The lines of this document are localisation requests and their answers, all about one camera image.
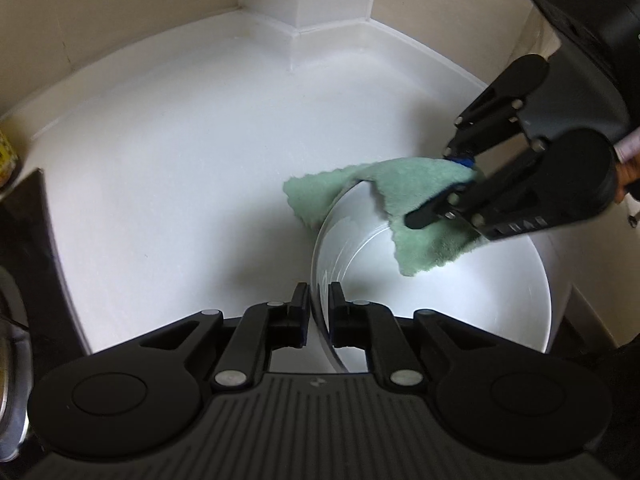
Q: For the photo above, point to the black glass stove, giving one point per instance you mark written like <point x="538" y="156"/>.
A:
<point x="30" y="240"/>

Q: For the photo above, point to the yellow label jar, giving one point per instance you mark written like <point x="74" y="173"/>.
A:
<point x="6" y="157"/>

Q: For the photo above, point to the white bowl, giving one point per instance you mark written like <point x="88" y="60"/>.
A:
<point x="450" y="300"/>

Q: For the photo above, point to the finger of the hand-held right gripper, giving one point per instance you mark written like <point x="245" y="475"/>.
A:
<point x="487" y="120"/>
<point x="480" y="195"/>

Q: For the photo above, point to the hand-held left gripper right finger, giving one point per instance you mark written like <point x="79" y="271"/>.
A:
<point x="336" y="317"/>

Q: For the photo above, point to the person's right hand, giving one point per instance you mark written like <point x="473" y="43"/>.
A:
<point x="629" y="175"/>

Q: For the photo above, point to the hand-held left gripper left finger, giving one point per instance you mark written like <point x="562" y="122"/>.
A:
<point x="300" y="317"/>

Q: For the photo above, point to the metal stove burner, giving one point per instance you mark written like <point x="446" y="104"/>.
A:
<point x="10" y="360"/>

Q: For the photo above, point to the green cleaning cloth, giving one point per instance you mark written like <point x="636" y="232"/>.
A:
<point x="420" y="185"/>

